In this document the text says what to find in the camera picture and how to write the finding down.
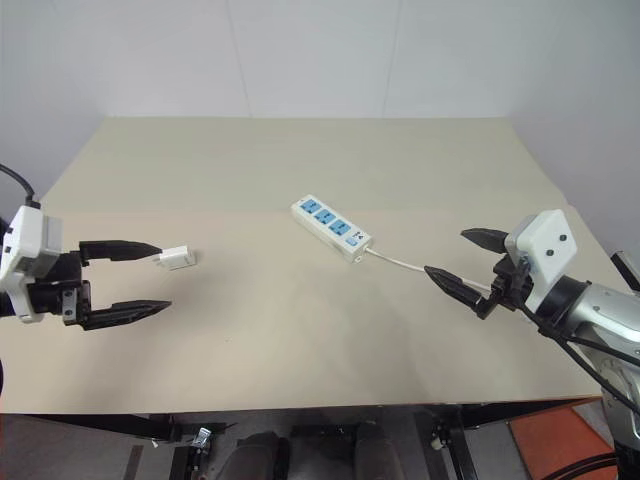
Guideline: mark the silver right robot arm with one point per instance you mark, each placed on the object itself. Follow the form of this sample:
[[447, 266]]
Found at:
[[600, 310]]

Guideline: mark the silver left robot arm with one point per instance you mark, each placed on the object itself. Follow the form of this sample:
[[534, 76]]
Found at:
[[4, 304]]

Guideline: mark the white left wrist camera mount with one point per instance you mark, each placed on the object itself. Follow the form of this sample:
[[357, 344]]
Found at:
[[27, 235]]

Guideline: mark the silver caster wheel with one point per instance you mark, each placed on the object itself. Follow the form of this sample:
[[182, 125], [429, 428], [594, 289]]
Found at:
[[436, 442], [202, 437]]

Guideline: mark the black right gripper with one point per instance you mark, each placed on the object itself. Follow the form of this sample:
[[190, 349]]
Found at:
[[510, 287]]

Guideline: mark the black metal bar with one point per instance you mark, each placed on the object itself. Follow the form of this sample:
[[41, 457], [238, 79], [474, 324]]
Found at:
[[627, 270]]

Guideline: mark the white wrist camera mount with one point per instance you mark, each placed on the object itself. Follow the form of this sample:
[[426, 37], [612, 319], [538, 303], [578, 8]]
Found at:
[[27, 235], [547, 245]]

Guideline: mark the black table frame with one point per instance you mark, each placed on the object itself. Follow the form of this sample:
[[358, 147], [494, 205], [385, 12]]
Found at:
[[310, 415]]

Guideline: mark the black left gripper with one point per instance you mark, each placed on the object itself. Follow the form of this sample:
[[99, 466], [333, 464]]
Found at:
[[56, 294]]

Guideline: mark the orange floor mat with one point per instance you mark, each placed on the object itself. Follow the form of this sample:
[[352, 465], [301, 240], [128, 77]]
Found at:
[[560, 445]]

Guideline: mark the white plug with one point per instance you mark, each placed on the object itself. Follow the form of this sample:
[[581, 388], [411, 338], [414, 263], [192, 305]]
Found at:
[[176, 257]]

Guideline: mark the white power strip blue sockets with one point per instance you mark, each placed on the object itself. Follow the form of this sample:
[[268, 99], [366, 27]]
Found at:
[[330, 225]]

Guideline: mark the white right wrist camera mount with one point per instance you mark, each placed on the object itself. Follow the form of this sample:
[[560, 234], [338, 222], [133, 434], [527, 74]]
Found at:
[[547, 245]]

